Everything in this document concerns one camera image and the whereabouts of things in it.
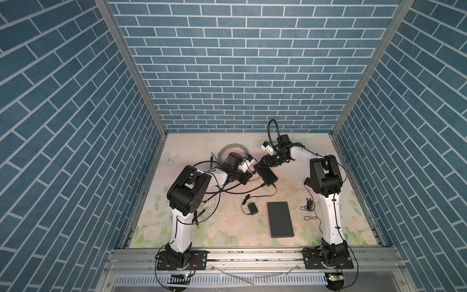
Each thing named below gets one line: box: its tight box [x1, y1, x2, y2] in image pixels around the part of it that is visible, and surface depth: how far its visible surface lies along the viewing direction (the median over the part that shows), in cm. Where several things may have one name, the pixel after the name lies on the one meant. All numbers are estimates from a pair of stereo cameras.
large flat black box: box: [266, 201, 295, 239], surface depth 85 cm
